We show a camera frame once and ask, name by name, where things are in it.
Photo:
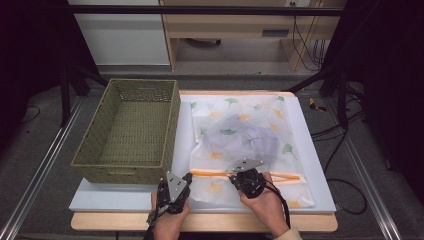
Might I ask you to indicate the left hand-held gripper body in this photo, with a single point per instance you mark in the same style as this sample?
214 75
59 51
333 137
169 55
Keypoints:
175 186

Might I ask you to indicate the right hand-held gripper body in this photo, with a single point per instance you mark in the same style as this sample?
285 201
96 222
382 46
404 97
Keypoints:
250 183

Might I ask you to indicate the white leaf-print mesh laundry bag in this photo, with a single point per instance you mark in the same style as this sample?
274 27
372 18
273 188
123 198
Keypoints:
213 191

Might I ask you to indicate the purple cloth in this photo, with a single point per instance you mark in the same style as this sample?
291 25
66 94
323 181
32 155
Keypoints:
233 145

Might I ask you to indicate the green woven basket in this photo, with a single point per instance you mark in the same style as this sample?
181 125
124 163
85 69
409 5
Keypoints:
133 133

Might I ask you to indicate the person's right hand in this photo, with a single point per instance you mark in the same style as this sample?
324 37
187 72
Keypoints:
266 210

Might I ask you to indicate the person's left hand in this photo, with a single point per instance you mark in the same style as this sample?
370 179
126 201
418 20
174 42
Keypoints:
168 228

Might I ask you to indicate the white board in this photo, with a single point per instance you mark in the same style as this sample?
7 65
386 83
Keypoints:
116 200

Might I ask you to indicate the yellow and black tool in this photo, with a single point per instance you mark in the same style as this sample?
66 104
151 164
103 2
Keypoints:
313 105

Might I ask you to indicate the black metal stand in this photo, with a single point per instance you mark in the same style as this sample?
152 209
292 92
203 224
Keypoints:
65 96
342 100

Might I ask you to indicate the white cabinet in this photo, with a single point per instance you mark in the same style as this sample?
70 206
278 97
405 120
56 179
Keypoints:
123 40

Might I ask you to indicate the wooden desk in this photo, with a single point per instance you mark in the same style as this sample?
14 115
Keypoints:
233 25

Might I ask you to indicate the black horizontal bar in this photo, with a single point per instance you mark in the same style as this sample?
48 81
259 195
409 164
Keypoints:
200 10

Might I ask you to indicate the black curtain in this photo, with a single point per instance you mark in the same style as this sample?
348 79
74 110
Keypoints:
390 66
30 50

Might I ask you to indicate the silver metal rail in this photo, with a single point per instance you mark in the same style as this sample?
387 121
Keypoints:
36 173
366 160

